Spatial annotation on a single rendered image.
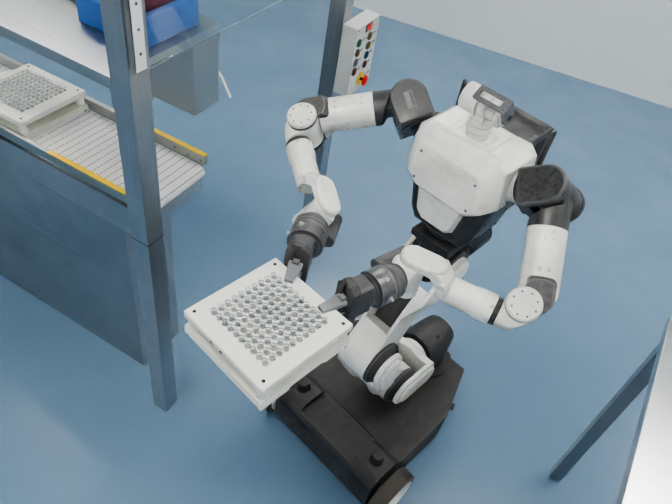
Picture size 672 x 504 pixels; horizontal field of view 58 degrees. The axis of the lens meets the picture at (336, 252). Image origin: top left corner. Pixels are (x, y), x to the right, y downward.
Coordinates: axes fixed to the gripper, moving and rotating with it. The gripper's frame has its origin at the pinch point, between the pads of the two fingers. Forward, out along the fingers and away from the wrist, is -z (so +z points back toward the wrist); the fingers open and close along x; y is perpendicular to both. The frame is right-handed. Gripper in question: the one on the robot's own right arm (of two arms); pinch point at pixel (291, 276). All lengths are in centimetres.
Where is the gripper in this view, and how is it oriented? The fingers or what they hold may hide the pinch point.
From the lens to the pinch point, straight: 132.7
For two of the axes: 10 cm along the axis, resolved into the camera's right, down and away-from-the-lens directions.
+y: -9.6, -2.6, 0.6
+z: 2.2, -6.5, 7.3
